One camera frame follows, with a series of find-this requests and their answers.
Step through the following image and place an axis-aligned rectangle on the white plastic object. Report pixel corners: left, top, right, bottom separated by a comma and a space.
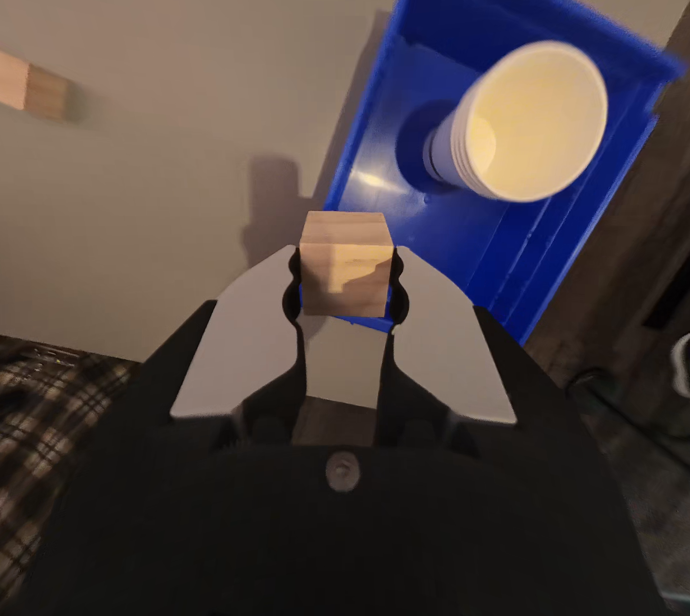
670, 333, 690, 397

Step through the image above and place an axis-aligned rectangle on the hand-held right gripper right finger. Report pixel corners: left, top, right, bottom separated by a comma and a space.
376, 245, 519, 445

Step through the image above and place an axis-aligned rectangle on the stack of white paper cups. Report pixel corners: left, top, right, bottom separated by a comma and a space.
423, 40, 610, 203

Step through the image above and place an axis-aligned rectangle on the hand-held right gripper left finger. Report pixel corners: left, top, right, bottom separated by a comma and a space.
170, 244, 308, 444

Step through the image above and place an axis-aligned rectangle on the black cable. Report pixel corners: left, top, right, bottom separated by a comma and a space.
571, 367, 690, 447

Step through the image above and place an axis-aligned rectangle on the blue plastic bin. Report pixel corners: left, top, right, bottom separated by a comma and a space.
322, 0, 685, 345

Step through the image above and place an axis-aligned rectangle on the wooden cube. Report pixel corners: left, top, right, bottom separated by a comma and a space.
0, 50, 74, 124
299, 212, 394, 319

